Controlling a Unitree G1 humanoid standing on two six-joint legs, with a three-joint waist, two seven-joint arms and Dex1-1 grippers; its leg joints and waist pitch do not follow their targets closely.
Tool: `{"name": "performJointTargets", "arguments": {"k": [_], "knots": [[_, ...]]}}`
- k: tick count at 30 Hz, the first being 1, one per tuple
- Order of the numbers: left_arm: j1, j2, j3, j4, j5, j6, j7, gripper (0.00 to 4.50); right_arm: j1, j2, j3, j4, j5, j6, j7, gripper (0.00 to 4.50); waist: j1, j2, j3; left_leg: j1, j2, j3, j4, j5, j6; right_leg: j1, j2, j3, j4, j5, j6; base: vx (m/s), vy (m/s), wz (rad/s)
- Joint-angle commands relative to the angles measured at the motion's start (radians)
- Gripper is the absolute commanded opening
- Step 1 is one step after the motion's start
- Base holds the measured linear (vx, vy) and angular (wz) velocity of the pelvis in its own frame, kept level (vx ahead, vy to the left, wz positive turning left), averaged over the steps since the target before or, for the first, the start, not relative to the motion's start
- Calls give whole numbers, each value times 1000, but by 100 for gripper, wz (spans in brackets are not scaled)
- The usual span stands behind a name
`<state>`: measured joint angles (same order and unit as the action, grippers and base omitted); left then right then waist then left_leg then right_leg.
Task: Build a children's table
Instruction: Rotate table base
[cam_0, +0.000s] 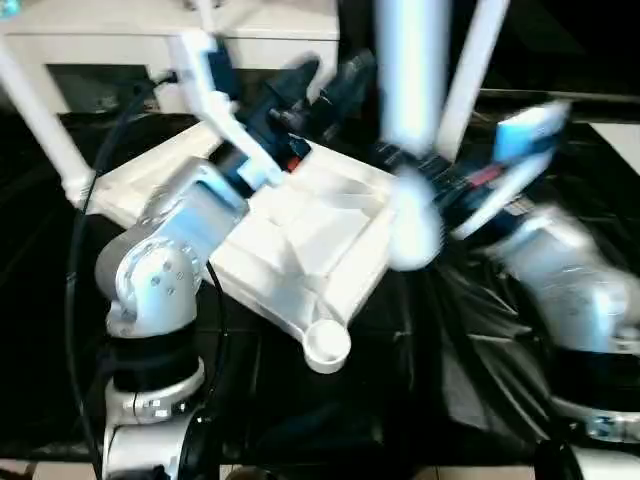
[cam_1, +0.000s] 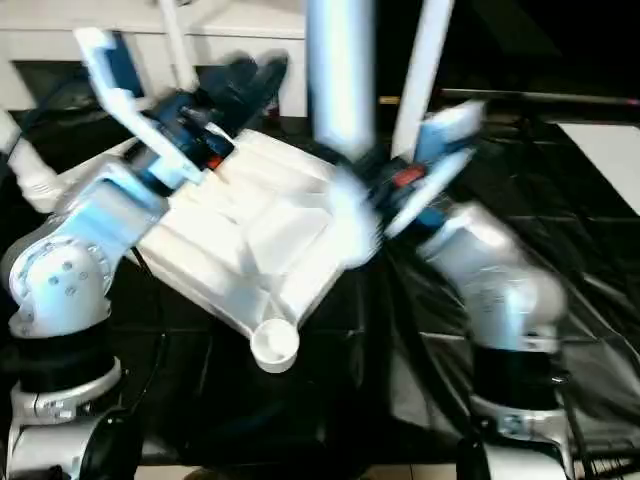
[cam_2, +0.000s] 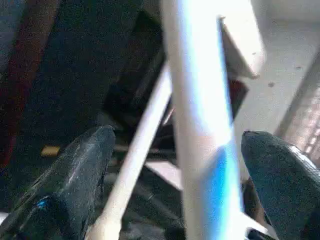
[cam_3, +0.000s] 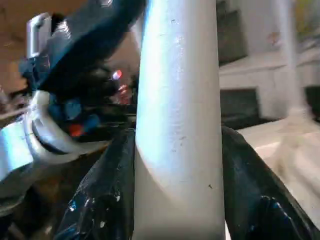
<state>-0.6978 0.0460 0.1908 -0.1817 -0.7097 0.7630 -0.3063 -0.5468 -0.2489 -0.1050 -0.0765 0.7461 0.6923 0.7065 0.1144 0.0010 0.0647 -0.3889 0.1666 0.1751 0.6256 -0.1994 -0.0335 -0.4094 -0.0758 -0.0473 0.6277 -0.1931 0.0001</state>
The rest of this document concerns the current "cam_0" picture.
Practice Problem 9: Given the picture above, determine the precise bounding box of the white plastic table leg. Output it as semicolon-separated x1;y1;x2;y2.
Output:
190;0;236;36
372;0;453;273
0;40;96;206
435;0;511;161

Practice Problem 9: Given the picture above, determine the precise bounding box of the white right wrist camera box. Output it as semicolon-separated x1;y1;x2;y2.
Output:
490;100;571;216

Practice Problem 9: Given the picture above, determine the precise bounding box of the black metal rail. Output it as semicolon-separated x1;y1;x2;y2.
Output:
480;90;640;109

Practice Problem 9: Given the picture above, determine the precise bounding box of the white flat board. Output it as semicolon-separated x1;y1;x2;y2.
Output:
590;120;640;171

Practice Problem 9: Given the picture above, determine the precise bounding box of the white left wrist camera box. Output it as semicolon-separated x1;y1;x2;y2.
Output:
170;30;286;191

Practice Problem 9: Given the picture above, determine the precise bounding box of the white plastic table top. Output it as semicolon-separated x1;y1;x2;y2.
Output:
90;140;421;376

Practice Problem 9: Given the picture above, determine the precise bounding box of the black mat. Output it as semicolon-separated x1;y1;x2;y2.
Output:
0;100;640;471

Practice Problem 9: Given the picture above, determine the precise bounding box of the white cabinet with glass doors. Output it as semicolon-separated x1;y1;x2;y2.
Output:
0;0;341;116

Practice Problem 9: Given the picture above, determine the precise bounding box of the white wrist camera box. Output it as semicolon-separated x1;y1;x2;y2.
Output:
490;100;571;216
170;30;286;191

